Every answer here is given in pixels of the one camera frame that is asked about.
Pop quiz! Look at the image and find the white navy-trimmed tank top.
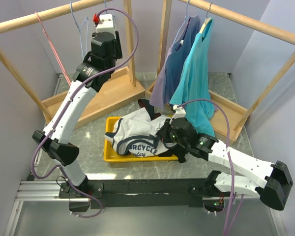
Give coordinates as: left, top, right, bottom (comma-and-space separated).
105, 108, 177, 158

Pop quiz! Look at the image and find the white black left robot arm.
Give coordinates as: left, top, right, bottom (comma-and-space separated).
32, 31, 122, 198

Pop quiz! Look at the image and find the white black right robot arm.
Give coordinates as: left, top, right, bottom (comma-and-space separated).
157, 118, 293, 211

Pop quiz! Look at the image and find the blue hanger holding purple shirt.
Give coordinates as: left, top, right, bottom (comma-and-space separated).
173, 0, 190, 43

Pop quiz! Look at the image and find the wooden hanger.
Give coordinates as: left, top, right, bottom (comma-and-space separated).
199, 3, 212, 34

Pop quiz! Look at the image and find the left wooden clothes rack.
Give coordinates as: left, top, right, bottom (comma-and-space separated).
0, 0, 145, 127

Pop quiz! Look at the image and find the turquoise t-shirt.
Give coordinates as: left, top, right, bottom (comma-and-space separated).
170, 18, 215, 137

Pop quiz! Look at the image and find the purple blue t-shirt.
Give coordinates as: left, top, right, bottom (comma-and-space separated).
150, 15, 200, 109

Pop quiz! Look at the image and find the yellow plastic tray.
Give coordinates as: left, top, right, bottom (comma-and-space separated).
104, 117, 178, 163

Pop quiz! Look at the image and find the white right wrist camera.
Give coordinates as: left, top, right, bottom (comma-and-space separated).
172, 105, 186, 119

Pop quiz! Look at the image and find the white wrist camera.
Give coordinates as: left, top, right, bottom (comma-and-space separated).
172, 105, 186, 119
93, 14, 115, 34

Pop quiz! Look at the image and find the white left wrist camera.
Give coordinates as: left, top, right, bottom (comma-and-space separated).
93, 14, 115, 34

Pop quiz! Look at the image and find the light blue wire hanger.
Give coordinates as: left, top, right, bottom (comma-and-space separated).
69, 2, 89, 59

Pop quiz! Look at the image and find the pink wire hanger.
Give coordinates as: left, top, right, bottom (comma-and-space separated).
35, 12, 71, 86

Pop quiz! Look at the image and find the aluminium frame rail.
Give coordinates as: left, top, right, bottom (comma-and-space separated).
14, 180, 64, 201

